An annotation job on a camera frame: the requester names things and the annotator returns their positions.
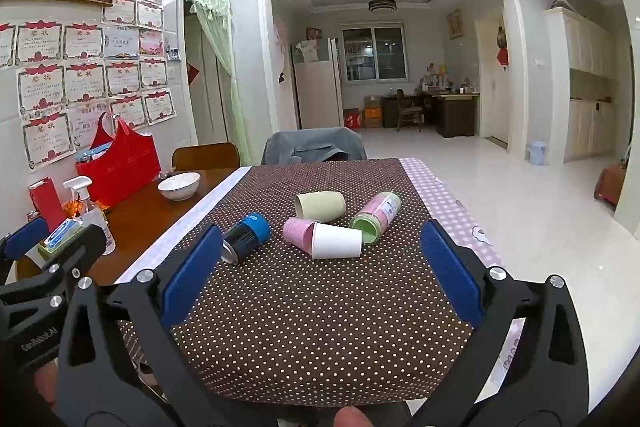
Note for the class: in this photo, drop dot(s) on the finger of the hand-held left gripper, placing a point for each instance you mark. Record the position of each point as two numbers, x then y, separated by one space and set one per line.
22 238
85 247

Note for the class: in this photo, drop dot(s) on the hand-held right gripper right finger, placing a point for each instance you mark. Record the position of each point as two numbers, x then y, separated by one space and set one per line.
450 272

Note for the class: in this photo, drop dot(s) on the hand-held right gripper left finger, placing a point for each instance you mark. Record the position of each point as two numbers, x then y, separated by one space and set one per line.
192 277

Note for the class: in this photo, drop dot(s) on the blue and black cup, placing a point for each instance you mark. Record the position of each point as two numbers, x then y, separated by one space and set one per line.
246 236

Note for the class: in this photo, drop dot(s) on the green cup with pink label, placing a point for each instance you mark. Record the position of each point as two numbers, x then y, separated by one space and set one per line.
376 219

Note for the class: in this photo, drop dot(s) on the pink paper cup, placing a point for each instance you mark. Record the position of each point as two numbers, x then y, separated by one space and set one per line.
297 232

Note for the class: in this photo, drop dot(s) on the white paper cup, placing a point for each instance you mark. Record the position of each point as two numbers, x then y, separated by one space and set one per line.
336 241

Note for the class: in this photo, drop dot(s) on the beige paper cup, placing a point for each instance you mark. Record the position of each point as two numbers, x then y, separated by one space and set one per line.
320 205

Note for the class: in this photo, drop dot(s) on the person's left hand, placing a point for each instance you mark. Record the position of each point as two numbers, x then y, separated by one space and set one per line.
44 382

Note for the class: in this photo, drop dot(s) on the person's right hand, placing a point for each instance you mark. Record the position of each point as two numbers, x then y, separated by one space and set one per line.
353 418

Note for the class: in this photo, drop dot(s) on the green wrapped packet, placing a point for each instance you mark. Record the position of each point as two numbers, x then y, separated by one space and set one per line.
61 234

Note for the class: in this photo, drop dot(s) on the clear spray bottle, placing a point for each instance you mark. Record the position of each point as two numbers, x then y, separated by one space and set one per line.
89 209

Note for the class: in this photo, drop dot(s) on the red box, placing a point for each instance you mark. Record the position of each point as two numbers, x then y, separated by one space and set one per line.
47 202

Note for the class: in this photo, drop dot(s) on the wooden table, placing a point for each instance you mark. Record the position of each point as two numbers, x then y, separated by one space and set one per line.
145 214

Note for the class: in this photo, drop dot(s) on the red felt bag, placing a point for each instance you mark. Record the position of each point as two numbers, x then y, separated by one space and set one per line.
125 167

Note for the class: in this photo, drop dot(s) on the white bowl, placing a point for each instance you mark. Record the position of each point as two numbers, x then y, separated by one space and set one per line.
179 186

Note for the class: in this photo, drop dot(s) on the brown polka dot tablecloth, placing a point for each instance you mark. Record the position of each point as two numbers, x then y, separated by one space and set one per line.
300 317

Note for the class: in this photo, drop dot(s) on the blue waste bin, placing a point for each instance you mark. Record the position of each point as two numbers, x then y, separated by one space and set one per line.
536 153

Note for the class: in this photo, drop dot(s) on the dark wooden desk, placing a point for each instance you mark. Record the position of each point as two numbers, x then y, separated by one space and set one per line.
455 114

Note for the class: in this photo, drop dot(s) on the dark wooden chair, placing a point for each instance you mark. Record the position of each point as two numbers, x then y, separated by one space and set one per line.
407 109

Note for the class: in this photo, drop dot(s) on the white door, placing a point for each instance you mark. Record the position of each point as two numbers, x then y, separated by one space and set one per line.
492 107

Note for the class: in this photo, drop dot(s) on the grey jacket on chair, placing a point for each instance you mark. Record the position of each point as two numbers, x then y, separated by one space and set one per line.
310 147

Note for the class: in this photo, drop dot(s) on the cardboard boxes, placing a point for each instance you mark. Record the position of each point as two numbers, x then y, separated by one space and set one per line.
372 112

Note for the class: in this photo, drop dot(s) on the red carton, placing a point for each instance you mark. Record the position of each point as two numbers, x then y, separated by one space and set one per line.
352 119

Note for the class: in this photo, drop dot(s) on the red stool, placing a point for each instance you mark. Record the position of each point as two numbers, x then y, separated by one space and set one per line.
611 184

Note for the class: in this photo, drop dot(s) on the white tall cabinet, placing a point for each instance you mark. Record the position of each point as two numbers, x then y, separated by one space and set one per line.
580 117

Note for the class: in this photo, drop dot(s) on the white refrigerator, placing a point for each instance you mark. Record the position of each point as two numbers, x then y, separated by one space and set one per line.
317 94

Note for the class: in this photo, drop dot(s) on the window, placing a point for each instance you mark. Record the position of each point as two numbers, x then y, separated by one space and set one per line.
374 53

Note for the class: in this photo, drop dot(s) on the green door curtain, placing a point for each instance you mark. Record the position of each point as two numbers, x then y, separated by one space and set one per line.
222 37

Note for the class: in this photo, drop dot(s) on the box on refrigerator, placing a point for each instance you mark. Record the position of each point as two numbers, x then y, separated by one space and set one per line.
307 52

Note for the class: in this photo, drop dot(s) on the wall of award certificates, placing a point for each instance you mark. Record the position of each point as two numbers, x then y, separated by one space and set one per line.
85 77

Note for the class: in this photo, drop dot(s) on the small framed wall picture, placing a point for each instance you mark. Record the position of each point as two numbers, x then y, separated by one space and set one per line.
454 24

